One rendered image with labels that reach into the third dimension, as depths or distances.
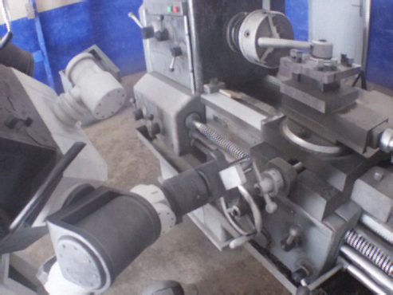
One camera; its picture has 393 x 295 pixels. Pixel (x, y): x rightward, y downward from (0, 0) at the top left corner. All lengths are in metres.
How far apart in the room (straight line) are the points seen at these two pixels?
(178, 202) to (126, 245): 0.26
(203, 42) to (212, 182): 0.75
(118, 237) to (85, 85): 0.24
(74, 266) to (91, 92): 0.26
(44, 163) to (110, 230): 0.13
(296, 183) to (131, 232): 0.48
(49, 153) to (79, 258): 0.14
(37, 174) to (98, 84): 0.17
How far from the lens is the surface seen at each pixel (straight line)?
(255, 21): 1.20
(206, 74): 1.32
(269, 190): 0.75
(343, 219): 0.80
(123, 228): 0.40
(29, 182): 0.43
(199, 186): 0.64
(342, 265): 0.94
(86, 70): 0.51
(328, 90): 0.81
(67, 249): 0.38
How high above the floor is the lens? 1.35
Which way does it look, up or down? 32 degrees down
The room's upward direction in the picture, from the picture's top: 6 degrees counter-clockwise
